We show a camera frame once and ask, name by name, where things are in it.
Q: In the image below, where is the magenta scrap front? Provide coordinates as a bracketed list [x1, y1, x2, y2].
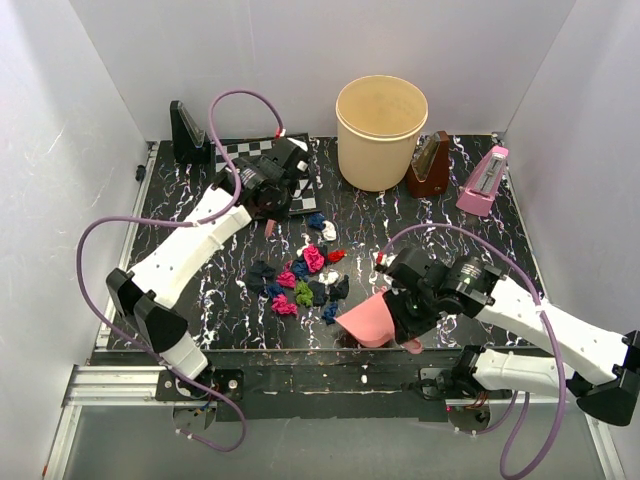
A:
[271, 294, 298, 316]

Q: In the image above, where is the blue scrap front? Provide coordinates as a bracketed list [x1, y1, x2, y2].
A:
[321, 301, 339, 326]

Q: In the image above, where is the brown metronome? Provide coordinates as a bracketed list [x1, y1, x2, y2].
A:
[405, 130, 450, 198]

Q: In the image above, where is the red paper scrap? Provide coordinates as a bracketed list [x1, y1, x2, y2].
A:
[327, 249, 346, 264]

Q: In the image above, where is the pink metronome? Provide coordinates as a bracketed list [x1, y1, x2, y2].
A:
[456, 145, 509, 217]

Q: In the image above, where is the navy scrap under magenta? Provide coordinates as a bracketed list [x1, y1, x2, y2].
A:
[290, 258, 311, 281]

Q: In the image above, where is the white scrap near brush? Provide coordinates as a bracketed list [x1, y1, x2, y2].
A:
[322, 220, 337, 242]

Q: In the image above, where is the white scrap strip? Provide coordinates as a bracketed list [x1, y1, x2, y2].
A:
[296, 239, 313, 257]

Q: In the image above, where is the beige plastic bucket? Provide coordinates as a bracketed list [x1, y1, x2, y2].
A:
[335, 75, 429, 192]

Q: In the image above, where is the black scrap centre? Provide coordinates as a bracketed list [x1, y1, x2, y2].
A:
[308, 280, 329, 307]

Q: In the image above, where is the pink hand brush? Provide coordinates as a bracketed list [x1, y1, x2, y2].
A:
[264, 220, 276, 238]

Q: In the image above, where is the green paper scrap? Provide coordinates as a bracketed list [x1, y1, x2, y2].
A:
[294, 280, 314, 308]

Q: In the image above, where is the small white scrap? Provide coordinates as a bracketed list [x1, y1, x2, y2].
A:
[319, 271, 340, 286]

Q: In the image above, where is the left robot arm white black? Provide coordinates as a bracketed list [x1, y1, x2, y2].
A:
[106, 137, 310, 400]

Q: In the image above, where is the black grey chessboard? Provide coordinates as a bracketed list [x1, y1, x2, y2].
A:
[214, 134, 318, 217]

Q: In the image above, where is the black metronome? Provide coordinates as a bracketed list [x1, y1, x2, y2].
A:
[169, 100, 211, 165]

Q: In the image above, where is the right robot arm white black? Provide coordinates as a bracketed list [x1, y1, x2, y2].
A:
[376, 248, 639, 427]

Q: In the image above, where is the dark navy scrap right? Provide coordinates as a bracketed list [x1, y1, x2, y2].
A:
[329, 275, 350, 302]

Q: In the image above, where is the magenta scrap middle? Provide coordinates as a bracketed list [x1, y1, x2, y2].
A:
[276, 271, 297, 289]

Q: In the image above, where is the navy scrap left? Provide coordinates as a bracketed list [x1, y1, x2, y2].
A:
[265, 283, 286, 300]

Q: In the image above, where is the magenta scrap upper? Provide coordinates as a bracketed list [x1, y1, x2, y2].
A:
[303, 245, 325, 273]

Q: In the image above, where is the navy scrap near chessboard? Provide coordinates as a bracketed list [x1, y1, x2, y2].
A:
[307, 213, 326, 231]

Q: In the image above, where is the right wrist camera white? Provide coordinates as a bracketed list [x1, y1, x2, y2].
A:
[375, 251, 395, 273]

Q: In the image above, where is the dark scrap by left arm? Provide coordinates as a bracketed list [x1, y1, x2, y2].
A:
[245, 260, 275, 295]

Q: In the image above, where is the pink dustpan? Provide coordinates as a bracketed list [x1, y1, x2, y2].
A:
[336, 288, 423, 354]

